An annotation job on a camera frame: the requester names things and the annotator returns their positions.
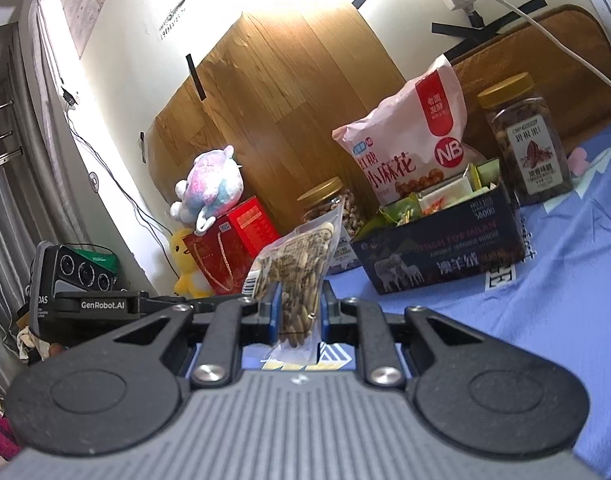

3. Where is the clear seed packet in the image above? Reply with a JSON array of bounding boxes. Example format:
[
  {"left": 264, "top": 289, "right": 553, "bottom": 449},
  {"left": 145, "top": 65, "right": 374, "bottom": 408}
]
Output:
[{"left": 243, "top": 197, "right": 346, "bottom": 363}]

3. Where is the red gift box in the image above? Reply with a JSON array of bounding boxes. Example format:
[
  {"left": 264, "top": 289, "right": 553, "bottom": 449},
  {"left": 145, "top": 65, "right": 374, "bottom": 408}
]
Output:
[{"left": 183, "top": 195, "right": 281, "bottom": 296}]

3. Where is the pink snack bag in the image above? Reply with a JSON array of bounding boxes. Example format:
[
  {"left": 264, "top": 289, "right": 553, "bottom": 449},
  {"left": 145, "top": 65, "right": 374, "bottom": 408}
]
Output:
[{"left": 332, "top": 52, "right": 489, "bottom": 208}]

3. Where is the white cable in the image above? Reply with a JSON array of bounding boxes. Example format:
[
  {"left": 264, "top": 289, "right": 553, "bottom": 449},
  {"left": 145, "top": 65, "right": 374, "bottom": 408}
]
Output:
[{"left": 473, "top": 0, "right": 611, "bottom": 100}]

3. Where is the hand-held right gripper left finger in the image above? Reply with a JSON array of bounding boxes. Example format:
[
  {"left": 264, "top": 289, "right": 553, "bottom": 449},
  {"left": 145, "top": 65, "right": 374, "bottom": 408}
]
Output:
[{"left": 93, "top": 282, "right": 285, "bottom": 388}]

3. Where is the black cardboard box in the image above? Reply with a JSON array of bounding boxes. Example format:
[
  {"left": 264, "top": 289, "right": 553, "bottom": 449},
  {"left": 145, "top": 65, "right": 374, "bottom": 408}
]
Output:
[{"left": 350, "top": 157, "right": 529, "bottom": 296}]

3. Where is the pink and blue plush toy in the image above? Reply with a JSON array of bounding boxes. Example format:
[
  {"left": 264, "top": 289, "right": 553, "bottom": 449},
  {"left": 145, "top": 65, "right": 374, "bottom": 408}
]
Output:
[{"left": 170, "top": 145, "right": 245, "bottom": 236}]

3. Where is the black wall cable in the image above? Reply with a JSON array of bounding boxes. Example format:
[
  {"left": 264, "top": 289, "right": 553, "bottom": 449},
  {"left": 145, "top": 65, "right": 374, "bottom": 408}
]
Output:
[{"left": 60, "top": 85, "right": 186, "bottom": 281}]

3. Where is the pecan jar with gold lid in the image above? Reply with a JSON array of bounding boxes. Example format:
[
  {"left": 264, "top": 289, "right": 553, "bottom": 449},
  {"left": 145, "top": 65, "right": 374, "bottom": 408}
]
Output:
[{"left": 476, "top": 72, "right": 575, "bottom": 207}]

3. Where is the blue printed bedsheet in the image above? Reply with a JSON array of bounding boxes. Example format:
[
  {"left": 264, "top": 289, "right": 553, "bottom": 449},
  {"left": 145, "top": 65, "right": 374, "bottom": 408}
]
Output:
[{"left": 186, "top": 107, "right": 611, "bottom": 480}]

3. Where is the white and green packet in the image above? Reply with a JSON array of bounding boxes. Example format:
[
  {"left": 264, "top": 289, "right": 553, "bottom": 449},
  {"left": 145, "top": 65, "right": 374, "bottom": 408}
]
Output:
[{"left": 380, "top": 195, "right": 421, "bottom": 226}]

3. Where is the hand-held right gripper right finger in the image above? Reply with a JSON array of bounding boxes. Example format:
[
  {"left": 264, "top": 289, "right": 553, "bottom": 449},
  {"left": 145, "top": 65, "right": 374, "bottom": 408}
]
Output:
[{"left": 319, "top": 280, "right": 516, "bottom": 388}]

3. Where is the yellow-green packet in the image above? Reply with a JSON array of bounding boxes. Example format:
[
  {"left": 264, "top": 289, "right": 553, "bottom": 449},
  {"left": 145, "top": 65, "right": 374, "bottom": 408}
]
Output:
[{"left": 465, "top": 160, "right": 501, "bottom": 196}]

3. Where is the grey curtain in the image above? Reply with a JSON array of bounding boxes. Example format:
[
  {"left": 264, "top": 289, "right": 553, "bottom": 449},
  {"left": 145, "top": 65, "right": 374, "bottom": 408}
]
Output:
[{"left": 0, "top": 0, "right": 86, "bottom": 401}]

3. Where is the yellow duck plush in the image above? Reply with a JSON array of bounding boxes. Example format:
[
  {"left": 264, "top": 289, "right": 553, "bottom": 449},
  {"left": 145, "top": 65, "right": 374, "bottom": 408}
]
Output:
[{"left": 168, "top": 227, "right": 216, "bottom": 298}]

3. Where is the large wooden board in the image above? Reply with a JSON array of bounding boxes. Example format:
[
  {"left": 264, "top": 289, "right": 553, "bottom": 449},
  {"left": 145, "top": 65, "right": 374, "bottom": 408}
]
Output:
[{"left": 150, "top": 1, "right": 411, "bottom": 261}]

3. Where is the pale snack packet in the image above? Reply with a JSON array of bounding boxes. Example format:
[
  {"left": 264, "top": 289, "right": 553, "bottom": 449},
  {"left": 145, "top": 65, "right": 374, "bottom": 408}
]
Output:
[{"left": 420, "top": 180, "right": 466, "bottom": 211}]

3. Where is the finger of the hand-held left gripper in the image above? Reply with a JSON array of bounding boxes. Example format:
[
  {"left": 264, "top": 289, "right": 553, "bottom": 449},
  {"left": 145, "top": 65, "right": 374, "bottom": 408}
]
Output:
[{"left": 146, "top": 294, "right": 259, "bottom": 313}]

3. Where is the brown rounded board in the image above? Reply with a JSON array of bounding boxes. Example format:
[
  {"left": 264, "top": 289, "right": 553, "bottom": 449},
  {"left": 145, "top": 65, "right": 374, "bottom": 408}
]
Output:
[{"left": 448, "top": 4, "right": 611, "bottom": 148}]

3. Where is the peanut jar with gold lid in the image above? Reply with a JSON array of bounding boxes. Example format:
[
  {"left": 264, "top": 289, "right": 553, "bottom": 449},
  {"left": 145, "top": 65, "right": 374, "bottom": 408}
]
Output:
[{"left": 296, "top": 176, "right": 363, "bottom": 276}]

